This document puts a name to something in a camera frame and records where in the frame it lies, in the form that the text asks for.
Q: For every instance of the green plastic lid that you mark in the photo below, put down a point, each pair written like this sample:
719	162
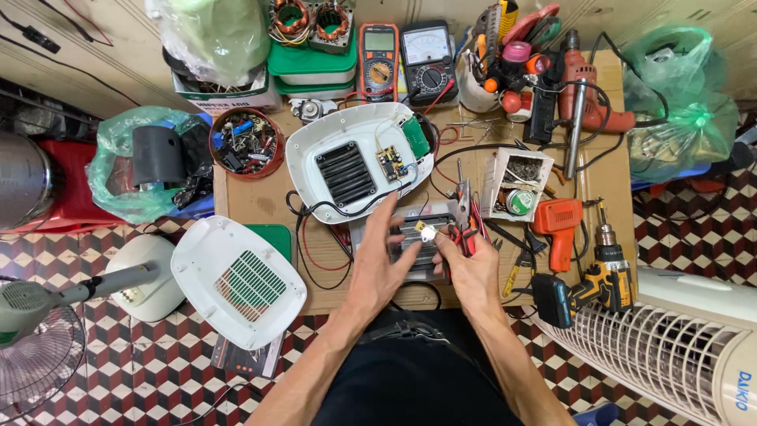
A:
273	236

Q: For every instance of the red plastic stool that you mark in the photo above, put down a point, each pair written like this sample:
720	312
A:
77	189

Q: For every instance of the green lidded container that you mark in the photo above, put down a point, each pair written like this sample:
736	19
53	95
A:
310	65
313	90

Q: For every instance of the blue slipper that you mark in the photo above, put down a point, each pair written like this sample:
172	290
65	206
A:
596	414

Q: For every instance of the white box of screws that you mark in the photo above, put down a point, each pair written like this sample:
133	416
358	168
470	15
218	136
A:
520	171

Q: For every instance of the person's black shorts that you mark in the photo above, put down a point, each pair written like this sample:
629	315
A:
414	384

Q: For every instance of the clear bag with green item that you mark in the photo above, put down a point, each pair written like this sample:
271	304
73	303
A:
213	35

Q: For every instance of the green solder spool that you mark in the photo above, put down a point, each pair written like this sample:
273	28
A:
521	202

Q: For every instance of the brown cardboard sheet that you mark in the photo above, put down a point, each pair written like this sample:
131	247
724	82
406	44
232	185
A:
254	198

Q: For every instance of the small metal motor part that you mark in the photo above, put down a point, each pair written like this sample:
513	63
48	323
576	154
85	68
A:
310	110

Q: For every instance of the red bowl of components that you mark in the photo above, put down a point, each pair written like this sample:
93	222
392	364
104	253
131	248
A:
245	145

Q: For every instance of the pink tape roll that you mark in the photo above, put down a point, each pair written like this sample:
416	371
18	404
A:
516	51

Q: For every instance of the white fan base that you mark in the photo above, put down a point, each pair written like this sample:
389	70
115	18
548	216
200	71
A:
148	296

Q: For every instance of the orange soldering gun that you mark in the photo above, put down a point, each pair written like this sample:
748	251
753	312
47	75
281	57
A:
556	225

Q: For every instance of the person's left hand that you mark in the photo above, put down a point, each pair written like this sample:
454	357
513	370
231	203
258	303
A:
372	266

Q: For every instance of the black booklet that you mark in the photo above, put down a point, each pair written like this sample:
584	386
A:
245	358

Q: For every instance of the person's left fingers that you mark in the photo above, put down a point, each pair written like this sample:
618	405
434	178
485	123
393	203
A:
390	219

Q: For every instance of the green circuit board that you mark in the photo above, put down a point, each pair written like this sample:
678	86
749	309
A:
416	137

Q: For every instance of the grey standing fan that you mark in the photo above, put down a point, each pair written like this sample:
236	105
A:
35	331

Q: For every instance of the steel pot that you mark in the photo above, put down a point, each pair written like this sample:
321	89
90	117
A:
23	177

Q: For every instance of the black plastic cylinder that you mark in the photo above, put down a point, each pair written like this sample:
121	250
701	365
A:
158	155

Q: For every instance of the green bag of scrap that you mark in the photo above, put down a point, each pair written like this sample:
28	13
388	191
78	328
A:
118	189

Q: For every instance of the red electric drill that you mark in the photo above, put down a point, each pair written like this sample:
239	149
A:
582	89

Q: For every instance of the black finned heating element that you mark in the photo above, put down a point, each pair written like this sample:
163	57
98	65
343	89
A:
417	251

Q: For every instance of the white cover with green grille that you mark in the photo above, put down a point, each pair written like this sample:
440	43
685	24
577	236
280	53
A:
236	284

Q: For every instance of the white cup of tools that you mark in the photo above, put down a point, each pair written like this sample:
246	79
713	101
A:
476	89

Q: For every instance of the green plastic bags heap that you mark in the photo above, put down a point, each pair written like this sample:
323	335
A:
680	118

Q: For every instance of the white tower fan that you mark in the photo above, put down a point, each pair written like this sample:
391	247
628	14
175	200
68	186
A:
668	343

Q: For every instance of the white appliance shell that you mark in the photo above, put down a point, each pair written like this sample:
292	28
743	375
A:
331	130

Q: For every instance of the yellow circuit board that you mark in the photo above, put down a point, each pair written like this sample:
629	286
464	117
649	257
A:
391	163

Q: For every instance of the black analog multimeter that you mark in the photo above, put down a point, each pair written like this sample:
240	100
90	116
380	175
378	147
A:
427	59

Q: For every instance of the person's right hand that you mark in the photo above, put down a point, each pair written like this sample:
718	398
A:
473	278

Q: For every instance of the copper wound motor stator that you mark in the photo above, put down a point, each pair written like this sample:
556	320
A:
331	26
290	21

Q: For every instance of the orange digital multimeter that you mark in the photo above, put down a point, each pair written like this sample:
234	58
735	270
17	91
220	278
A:
378	59

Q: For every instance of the white carton box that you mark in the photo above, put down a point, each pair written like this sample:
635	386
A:
236	99

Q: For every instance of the small white electronic part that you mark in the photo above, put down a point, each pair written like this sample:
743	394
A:
427	232

